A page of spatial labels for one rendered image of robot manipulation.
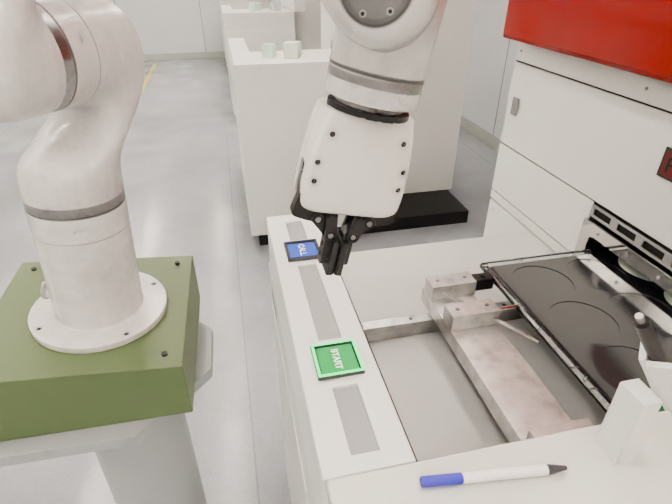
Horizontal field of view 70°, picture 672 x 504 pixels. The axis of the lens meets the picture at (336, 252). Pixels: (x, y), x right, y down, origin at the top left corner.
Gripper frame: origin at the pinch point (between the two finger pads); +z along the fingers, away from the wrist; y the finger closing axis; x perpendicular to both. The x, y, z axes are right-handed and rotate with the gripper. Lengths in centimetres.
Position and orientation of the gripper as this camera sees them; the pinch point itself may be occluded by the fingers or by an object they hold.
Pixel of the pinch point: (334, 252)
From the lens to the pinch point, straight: 50.2
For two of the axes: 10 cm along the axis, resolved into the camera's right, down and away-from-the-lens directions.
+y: -9.5, -0.6, -2.9
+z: -2.0, 8.6, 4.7
